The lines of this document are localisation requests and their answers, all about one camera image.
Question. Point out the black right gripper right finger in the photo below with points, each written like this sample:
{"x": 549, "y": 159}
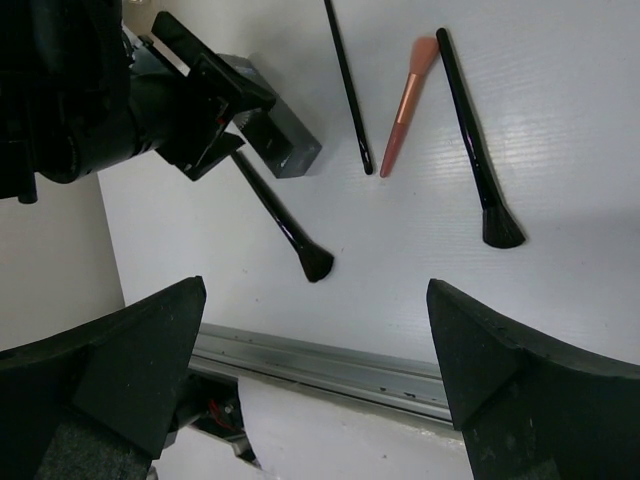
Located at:
{"x": 530, "y": 406}

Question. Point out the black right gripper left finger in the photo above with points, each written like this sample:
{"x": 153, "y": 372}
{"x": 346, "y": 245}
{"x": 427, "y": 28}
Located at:
{"x": 97, "y": 401}

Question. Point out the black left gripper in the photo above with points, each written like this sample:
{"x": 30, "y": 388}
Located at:
{"x": 184, "y": 116}

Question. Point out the grey cosmetic box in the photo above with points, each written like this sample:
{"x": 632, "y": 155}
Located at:
{"x": 279, "y": 137}

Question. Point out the black fan brush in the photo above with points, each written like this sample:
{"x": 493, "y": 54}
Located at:
{"x": 316, "y": 262}
{"x": 499, "y": 229}

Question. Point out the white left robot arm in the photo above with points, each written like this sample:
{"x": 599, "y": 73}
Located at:
{"x": 81, "y": 93}

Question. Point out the pink makeup brush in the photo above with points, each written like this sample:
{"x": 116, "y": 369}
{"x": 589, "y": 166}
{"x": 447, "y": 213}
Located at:
{"x": 423, "y": 54}

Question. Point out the thin black eyeliner brush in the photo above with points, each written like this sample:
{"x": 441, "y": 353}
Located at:
{"x": 363, "y": 145}

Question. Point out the white foam board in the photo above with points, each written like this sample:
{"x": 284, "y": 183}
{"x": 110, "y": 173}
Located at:
{"x": 296, "y": 435}

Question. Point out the aluminium rail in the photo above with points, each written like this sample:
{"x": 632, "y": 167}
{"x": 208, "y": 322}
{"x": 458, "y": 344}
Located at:
{"x": 408, "y": 386}

